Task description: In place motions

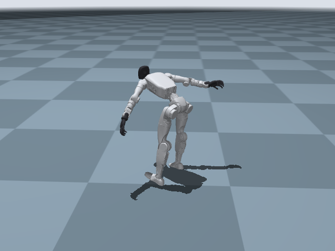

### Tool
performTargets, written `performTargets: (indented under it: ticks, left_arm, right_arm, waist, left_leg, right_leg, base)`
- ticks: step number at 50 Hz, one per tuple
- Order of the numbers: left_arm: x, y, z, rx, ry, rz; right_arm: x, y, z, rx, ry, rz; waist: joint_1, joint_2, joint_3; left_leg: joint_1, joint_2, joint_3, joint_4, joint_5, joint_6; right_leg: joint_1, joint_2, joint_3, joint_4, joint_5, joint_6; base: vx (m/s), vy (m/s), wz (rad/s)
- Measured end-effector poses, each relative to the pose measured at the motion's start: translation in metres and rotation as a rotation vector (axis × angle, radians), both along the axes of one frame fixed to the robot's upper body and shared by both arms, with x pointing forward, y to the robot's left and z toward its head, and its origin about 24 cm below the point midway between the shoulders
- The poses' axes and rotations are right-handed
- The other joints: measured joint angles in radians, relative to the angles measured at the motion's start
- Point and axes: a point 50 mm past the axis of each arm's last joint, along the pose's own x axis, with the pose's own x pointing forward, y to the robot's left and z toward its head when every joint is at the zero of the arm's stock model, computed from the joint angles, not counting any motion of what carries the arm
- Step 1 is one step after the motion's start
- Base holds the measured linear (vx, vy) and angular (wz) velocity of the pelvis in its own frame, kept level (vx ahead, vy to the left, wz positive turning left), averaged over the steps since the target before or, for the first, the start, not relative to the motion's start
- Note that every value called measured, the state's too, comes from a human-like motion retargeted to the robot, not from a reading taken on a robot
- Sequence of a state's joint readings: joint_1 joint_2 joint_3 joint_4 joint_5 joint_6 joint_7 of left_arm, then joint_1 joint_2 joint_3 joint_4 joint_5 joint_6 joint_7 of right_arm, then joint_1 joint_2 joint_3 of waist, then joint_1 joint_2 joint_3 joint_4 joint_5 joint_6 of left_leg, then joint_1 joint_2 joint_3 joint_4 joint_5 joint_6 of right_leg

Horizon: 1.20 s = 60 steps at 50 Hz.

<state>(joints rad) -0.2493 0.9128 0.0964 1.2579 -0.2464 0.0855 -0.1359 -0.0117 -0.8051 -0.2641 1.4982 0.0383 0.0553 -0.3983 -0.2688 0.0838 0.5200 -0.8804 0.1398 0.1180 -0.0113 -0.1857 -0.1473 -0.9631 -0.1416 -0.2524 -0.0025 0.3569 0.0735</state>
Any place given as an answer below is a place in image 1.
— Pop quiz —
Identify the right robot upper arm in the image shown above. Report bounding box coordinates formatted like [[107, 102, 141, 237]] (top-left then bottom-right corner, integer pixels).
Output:
[[165, 73, 190, 87]]

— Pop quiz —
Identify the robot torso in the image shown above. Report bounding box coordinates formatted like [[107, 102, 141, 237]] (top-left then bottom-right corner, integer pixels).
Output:
[[145, 72, 188, 113]]

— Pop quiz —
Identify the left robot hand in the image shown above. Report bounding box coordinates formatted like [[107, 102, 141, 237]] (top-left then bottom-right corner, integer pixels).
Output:
[[120, 113, 129, 136]]

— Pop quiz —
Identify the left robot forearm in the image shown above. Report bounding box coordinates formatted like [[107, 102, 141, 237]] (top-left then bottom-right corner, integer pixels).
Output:
[[122, 95, 136, 117]]

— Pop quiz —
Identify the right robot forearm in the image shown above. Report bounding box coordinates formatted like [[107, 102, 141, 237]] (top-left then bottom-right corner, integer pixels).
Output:
[[189, 78, 209, 88]]

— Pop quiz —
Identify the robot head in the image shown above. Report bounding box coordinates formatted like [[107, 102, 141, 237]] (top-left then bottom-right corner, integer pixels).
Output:
[[138, 66, 150, 79]]

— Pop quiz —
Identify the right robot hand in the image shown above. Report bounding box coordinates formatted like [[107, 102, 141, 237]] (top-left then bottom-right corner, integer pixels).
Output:
[[204, 80, 224, 89]]

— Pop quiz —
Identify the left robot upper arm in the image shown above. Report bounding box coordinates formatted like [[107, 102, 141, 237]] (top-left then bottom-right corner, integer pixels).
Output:
[[131, 79, 147, 103]]

